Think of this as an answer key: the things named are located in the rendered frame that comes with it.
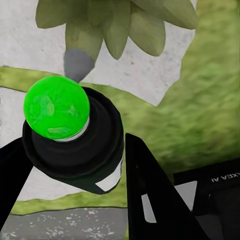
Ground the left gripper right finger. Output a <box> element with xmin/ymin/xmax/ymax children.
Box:
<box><xmin>124</xmin><ymin>133</ymin><xmax>208</xmax><ymax>240</ymax></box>

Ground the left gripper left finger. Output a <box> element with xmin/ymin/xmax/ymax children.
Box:
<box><xmin>0</xmin><ymin>137</ymin><xmax>34</xmax><ymax>231</ymax></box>

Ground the insectifuge atomizer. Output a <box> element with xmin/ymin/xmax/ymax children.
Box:
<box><xmin>22</xmin><ymin>49</ymin><xmax>125</xmax><ymax>195</ymax></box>

